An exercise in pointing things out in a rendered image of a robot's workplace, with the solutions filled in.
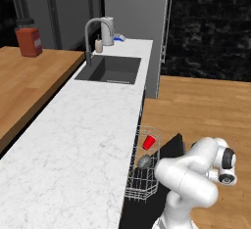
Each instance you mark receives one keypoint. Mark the grey bowl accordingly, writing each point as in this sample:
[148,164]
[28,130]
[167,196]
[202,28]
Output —
[144,162]

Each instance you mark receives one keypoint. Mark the dark grey sink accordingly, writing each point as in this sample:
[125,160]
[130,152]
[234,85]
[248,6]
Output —
[110,69]

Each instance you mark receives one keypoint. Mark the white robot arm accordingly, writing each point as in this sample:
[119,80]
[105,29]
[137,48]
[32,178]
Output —
[188,177]

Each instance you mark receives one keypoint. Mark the cream soap dispenser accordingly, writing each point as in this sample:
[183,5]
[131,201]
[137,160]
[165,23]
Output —
[98,45]

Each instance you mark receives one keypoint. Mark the black dishwasher door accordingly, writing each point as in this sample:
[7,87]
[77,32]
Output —
[147,206]

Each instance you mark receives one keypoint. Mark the grey fridge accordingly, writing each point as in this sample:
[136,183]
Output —
[137,27]

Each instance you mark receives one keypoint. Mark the blue and white sponge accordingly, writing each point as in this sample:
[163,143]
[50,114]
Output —
[120,38]

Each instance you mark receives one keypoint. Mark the white kettle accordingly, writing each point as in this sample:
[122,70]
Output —
[108,30]

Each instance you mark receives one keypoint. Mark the grey arched tap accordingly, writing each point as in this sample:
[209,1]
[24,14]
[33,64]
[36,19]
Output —
[89,37]

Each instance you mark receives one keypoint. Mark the red cup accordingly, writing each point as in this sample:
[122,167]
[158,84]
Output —
[148,142]

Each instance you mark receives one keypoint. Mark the red jar with black lid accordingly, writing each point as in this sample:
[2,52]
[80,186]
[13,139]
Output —
[29,38]

